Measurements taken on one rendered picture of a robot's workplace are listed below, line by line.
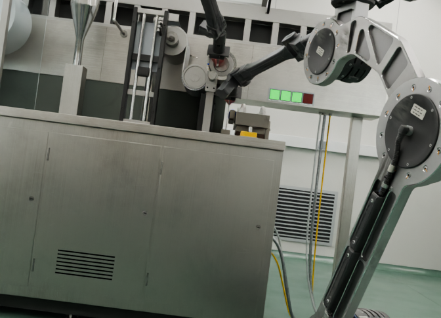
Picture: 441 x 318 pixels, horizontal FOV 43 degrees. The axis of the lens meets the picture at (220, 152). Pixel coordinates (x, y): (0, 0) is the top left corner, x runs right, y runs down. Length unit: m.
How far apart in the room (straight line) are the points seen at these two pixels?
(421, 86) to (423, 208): 4.44
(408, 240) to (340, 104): 2.79
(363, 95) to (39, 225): 1.78
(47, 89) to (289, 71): 1.31
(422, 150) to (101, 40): 2.22
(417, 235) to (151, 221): 3.67
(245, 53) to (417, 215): 3.10
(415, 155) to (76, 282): 1.68
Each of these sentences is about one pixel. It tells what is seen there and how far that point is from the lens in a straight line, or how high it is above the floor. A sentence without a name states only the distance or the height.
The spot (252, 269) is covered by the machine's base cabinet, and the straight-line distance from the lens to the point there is 2.47.
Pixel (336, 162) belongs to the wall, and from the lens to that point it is 5.47.
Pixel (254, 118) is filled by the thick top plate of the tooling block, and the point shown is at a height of 1.01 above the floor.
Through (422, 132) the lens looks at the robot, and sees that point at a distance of 1.27.
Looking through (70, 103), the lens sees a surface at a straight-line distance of 2.87.
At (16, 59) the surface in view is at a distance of 2.88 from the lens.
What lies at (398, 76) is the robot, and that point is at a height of 1.02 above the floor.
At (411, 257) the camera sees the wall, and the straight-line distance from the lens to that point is 5.72.
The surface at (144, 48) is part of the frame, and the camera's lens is 2.68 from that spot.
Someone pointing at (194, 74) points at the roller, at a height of 1.19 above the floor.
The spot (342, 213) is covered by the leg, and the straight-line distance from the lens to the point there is 3.27.
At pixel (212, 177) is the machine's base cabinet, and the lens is 2.43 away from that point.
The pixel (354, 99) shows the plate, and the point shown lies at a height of 1.21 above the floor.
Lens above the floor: 0.74
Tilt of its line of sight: 2 degrees up
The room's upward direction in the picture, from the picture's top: 7 degrees clockwise
